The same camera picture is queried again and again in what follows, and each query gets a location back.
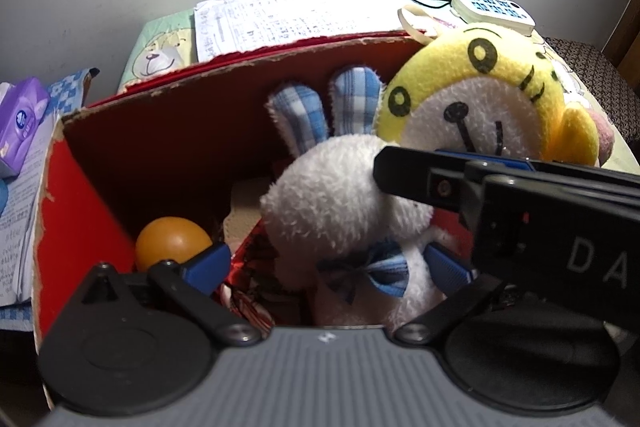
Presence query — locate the mauve plush toy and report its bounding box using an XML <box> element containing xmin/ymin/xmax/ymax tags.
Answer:
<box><xmin>588</xmin><ymin>108</ymin><xmax>615</xmax><ymax>166</ymax></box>

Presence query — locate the white bunny plush toy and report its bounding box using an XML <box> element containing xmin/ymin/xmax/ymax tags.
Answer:
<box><xmin>260</xmin><ymin>66</ymin><xmax>451</xmax><ymax>331</ymax></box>

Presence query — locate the yellow tiger plush toy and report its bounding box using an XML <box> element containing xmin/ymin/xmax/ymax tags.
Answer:
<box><xmin>374</xmin><ymin>23</ymin><xmax>600</xmax><ymax>167</ymax></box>

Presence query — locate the orange gourd toy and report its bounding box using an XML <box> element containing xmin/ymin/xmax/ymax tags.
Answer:
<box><xmin>136</xmin><ymin>217</ymin><xmax>213</xmax><ymax>272</ymax></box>

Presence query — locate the white power strip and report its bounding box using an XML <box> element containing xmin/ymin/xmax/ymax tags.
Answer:
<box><xmin>451</xmin><ymin>0</ymin><xmax>536</xmax><ymax>37</ymax></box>

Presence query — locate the handwritten paper stack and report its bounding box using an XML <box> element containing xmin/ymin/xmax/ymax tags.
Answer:
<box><xmin>0</xmin><ymin>112</ymin><xmax>58</xmax><ymax>307</ymax></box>

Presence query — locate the blue glasses case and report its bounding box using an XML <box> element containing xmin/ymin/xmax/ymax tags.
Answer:
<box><xmin>0</xmin><ymin>179</ymin><xmax>9</xmax><ymax>215</ymax></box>

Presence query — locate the red cardboard box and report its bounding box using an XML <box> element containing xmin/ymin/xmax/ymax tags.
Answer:
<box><xmin>31</xmin><ymin>30</ymin><xmax>476</xmax><ymax>408</ymax></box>

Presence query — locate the handwritten paper notebook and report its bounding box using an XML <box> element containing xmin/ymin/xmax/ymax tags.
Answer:
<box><xmin>194</xmin><ymin>0</ymin><xmax>409</xmax><ymax>62</ymax></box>

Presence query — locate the blue checkered cloth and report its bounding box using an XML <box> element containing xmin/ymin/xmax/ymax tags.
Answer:
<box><xmin>1</xmin><ymin>68</ymin><xmax>99</xmax><ymax>332</ymax></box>

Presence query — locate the purple tissue pack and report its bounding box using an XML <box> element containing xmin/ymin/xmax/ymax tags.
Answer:
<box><xmin>0</xmin><ymin>77</ymin><xmax>50</xmax><ymax>179</ymax></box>

